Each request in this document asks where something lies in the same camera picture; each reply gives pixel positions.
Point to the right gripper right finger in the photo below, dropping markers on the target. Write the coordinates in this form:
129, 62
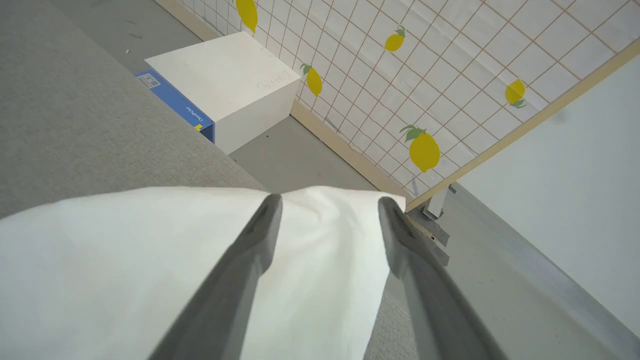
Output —
440, 325

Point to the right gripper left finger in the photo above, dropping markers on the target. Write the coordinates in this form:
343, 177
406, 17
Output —
225, 310

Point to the blue printed cardboard box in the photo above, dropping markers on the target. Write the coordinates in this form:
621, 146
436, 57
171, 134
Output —
175, 102

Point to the white garment with grey stitching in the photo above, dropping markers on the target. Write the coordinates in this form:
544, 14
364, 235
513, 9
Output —
100, 275

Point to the white box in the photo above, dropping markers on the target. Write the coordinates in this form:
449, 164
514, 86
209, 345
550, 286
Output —
225, 75

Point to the grey fabric sofa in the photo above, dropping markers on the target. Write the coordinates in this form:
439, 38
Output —
60, 125

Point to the lemon print grid partition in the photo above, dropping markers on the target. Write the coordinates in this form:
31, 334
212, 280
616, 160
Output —
450, 75

